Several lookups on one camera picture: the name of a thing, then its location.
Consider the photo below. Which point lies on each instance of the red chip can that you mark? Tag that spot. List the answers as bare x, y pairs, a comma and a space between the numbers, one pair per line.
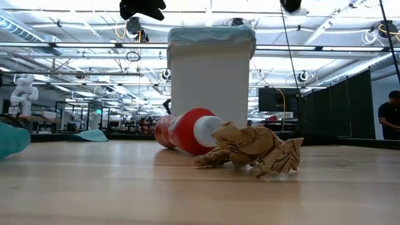
184, 131

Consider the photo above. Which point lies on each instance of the large brown paper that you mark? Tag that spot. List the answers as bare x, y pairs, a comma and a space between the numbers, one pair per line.
253, 147

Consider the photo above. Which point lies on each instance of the large teal trash bag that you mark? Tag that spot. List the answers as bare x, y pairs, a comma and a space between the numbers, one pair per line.
12, 140

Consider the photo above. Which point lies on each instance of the black partition wall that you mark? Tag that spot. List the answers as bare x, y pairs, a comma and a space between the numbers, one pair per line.
343, 106

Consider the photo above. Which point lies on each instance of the black monitor screen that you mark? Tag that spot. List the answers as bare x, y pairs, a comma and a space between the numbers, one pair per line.
272, 100

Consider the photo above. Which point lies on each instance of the black metal table frame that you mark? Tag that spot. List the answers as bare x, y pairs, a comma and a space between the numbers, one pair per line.
56, 137

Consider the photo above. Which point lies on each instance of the light blue trash bag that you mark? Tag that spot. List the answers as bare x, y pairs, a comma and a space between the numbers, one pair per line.
212, 36

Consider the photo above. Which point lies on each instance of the small folded teal bag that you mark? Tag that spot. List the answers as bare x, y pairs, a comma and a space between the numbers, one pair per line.
92, 136

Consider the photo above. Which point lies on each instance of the white plastic trash bin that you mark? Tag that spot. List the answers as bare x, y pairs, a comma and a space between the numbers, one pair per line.
209, 81

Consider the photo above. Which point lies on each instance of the black background robot arm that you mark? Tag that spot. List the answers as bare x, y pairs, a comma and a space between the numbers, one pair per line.
168, 106

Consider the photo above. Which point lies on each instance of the black framed workcell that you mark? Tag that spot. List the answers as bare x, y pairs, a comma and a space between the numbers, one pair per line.
88, 115

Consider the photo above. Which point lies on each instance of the person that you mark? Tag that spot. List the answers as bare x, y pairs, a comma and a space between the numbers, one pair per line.
389, 118

